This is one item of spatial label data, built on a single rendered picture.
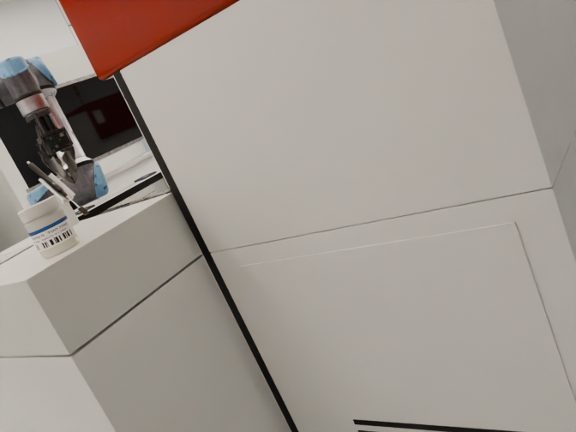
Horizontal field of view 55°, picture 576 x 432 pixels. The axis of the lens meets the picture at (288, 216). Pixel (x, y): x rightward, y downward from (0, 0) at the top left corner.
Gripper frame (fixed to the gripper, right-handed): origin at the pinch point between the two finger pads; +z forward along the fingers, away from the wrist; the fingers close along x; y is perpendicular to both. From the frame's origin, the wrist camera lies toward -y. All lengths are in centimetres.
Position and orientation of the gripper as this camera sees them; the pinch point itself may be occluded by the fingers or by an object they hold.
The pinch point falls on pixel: (71, 179)
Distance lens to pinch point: 170.4
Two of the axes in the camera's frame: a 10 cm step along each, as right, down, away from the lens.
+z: 4.0, 8.9, 2.4
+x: 7.4, -4.6, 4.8
